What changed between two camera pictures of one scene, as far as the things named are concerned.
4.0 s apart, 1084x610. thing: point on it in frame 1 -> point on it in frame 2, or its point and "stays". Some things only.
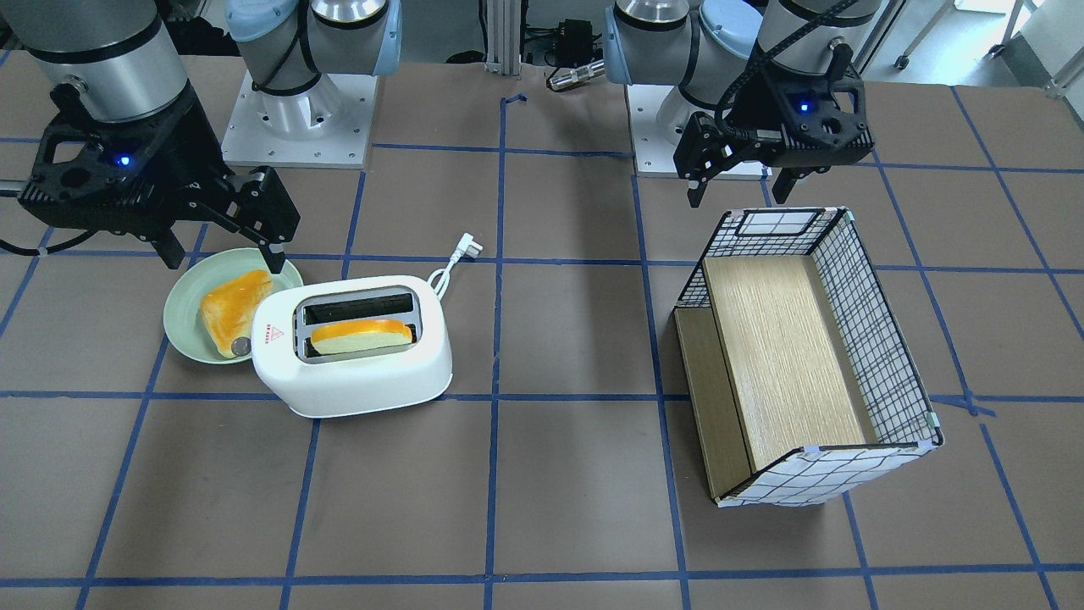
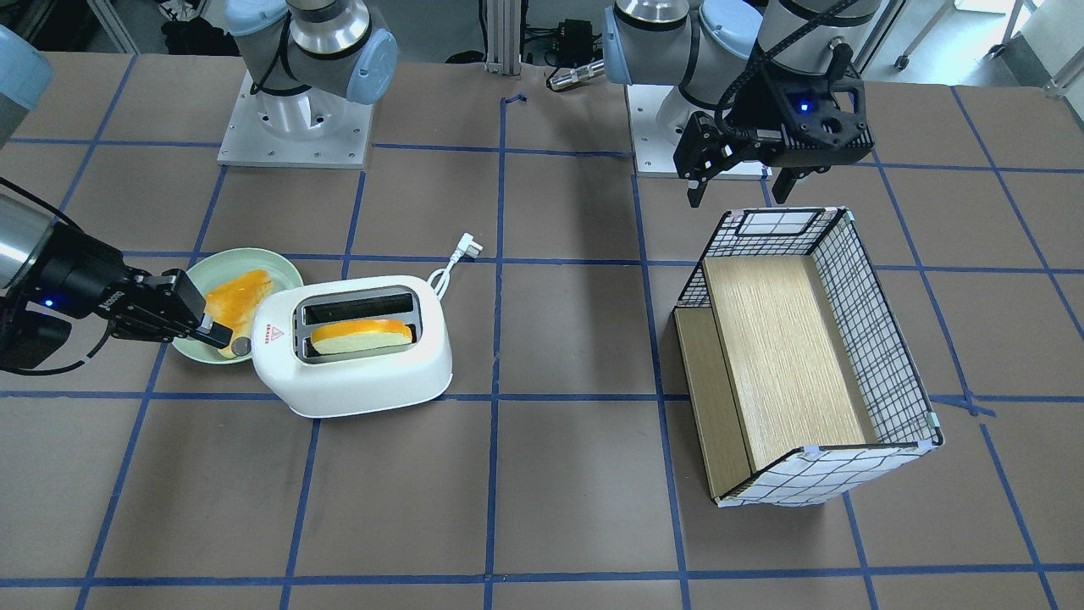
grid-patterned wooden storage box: x=800 y=390 stays
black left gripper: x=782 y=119 stays
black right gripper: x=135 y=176 -> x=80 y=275
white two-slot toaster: x=334 y=347 stays
